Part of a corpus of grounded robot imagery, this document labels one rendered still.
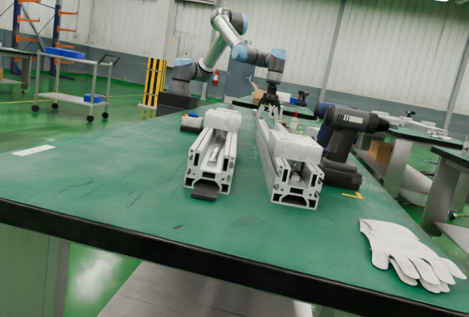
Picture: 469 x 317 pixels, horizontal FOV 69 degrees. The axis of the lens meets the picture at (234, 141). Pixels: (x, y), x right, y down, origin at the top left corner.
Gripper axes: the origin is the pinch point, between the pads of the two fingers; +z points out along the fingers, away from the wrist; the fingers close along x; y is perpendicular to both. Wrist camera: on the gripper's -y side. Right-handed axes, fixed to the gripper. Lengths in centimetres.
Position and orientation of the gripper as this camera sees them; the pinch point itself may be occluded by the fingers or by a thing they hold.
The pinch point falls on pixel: (266, 121)
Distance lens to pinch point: 168.8
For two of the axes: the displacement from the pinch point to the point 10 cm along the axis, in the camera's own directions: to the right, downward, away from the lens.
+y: 0.2, -1.8, 9.8
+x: -9.8, -1.7, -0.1
